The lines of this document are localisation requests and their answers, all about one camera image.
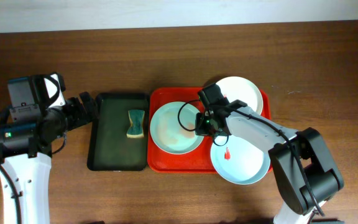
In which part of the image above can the dark green plastic tray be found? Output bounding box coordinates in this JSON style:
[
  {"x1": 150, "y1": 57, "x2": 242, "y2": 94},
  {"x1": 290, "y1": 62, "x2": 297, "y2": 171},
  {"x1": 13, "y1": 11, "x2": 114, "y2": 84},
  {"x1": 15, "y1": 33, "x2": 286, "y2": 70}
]
[{"x1": 87, "y1": 93, "x2": 149, "y2": 171}]

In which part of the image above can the light blue plate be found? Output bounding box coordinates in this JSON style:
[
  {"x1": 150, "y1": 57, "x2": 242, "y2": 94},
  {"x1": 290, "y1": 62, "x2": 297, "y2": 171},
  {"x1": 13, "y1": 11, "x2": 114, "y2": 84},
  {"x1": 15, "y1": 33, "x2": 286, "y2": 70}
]
[{"x1": 210, "y1": 136, "x2": 270, "y2": 185}]

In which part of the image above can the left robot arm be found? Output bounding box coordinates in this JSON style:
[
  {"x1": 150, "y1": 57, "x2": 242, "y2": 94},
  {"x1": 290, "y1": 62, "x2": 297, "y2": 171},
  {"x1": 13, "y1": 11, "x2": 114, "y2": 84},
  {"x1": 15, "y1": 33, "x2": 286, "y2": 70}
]
[{"x1": 0, "y1": 92, "x2": 98, "y2": 223}]

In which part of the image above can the white plate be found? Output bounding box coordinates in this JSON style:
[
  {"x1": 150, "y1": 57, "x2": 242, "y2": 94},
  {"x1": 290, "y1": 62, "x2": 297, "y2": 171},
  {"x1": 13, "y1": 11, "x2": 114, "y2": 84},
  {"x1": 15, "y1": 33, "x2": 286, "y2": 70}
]
[{"x1": 216, "y1": 77, "x2": 264, "y2": 114}]

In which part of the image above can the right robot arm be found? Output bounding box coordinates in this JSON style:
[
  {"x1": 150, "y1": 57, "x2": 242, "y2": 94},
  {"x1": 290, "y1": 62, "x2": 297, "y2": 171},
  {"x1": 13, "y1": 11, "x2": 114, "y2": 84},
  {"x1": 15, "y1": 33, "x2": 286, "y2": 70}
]
[{"x1": 196, "y1": 98, "x2": 344, "y2": 223}]

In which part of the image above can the red plastic tray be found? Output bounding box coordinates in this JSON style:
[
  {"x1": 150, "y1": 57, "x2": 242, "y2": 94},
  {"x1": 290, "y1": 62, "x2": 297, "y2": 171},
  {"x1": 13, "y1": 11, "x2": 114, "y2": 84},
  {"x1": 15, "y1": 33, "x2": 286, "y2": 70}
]
[{"x1": 147, "y1": 86, "x2": 273, "y2": 174}]

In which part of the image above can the mint green plate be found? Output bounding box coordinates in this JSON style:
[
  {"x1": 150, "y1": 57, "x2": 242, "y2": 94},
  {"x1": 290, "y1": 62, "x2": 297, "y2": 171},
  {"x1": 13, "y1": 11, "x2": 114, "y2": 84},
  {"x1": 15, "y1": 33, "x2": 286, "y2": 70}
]
[{"x1": 149, "y1": 101, "x2": 203, "y2": 154}]

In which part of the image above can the green and yellow sponge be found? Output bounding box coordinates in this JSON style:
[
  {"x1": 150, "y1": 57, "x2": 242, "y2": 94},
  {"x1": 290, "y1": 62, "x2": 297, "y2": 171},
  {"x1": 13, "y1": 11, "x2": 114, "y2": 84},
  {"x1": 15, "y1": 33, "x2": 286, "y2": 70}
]
[{"x1": 126, "y1": 110, "x2": 145, "y2": 138}]

